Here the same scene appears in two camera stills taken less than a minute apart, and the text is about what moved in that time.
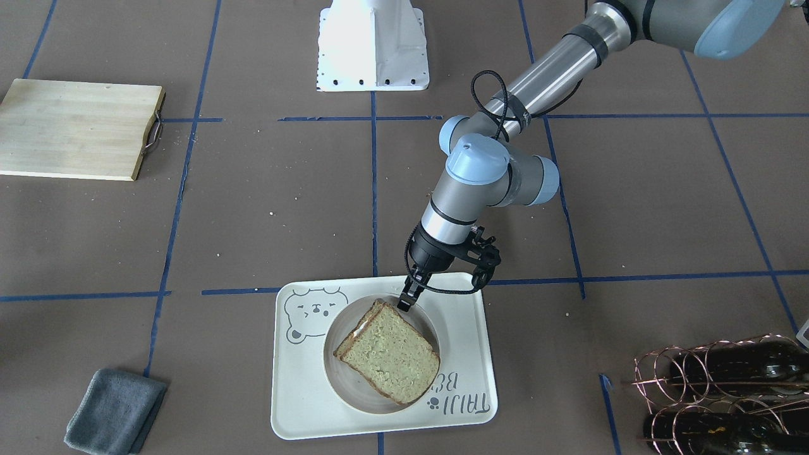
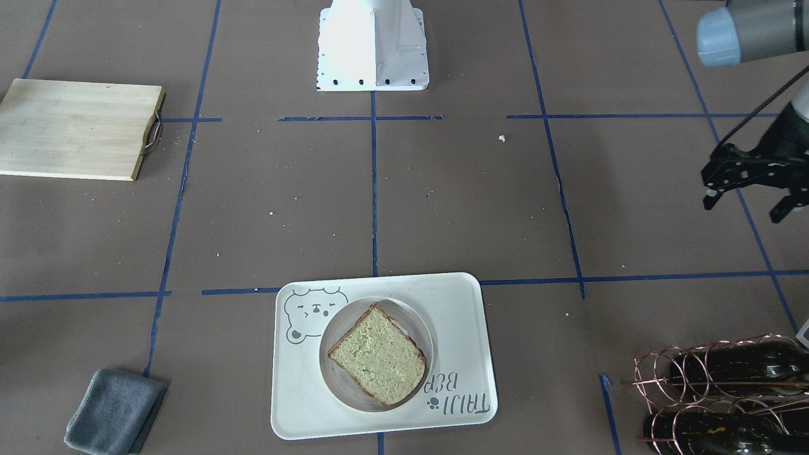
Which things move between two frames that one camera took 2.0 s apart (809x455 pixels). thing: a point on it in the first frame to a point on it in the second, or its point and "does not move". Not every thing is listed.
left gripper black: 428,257 to 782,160
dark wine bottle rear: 721,433 does not move
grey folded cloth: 115,414 does not move
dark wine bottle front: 758,366 does not move
